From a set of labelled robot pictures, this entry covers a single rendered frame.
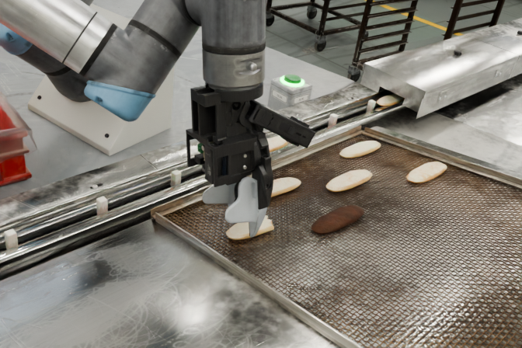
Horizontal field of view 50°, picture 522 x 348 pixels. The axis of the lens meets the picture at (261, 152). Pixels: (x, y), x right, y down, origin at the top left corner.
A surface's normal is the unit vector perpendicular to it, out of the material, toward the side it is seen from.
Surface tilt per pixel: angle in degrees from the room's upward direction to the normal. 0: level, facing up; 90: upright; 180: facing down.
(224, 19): 85
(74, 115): 48
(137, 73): 67
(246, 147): 80
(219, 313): 10
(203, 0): 91
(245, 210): 74
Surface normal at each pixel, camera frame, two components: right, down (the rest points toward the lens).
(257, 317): 0.01, -0.91
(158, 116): 0.80, 0.40
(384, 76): -0.73, 0.27
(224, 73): -0.21, 0.40
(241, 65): 0.57, 0.34
